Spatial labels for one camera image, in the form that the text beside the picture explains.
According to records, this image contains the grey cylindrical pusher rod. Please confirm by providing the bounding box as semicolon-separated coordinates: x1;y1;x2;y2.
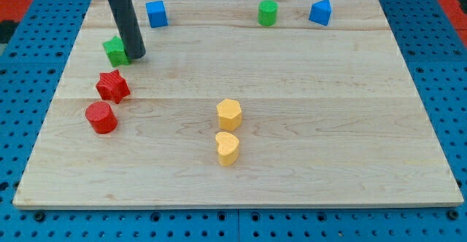
108;0;146;60

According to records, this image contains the green star block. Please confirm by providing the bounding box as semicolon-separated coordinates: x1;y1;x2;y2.
102;36;131;67

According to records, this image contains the red star block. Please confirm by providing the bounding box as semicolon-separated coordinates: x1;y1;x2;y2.
96;69;131;104

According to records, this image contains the blue cube block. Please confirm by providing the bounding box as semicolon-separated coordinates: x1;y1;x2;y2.
145;1;169;28

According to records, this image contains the red cylinder block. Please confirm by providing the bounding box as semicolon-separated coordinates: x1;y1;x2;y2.
85;101;117;134

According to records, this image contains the green cylinder block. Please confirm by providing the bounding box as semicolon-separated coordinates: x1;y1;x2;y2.
258;0;278;26

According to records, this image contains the yellow hexagon block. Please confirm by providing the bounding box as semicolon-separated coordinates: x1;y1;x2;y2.
216;98;242;131

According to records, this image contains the light wooden board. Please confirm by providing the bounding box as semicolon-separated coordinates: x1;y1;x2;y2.
13;0;464;210

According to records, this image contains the yellow heart block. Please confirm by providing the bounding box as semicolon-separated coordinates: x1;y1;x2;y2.
215;132;239;167

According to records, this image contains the blue triangular prism block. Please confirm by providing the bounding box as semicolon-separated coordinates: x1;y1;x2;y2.
309;0;332;26

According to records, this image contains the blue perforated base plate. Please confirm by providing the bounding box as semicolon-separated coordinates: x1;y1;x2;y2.
1;0;466;241

